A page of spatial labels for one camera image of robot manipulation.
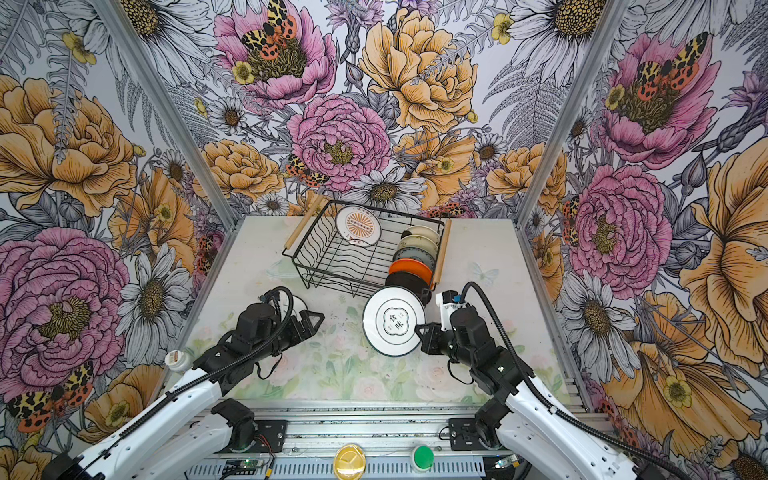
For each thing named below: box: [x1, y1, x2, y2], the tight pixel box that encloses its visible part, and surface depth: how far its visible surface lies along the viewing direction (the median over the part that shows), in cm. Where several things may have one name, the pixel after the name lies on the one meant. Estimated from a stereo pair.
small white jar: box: [165, 350, 193, 373], surface depth 79 cm
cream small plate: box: [403, 225, 440, 248], surface depth 102 cm
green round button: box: [414, 445, 435, 469], surface depth 65 cm
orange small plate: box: [388, 258, 433, 290], surface depth 94 cm
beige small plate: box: [397, 234, 438, 264], surface depth 101 cm
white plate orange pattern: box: [335, 204, 382, 248], surface depth 111 cm
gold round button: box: [334, 443, 367, 480], surface depth 71 cm
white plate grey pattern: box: [362, 286, 427, 358], surface depth 80 cm
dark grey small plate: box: [392, 247, 436, 274], surface depth 99 cm
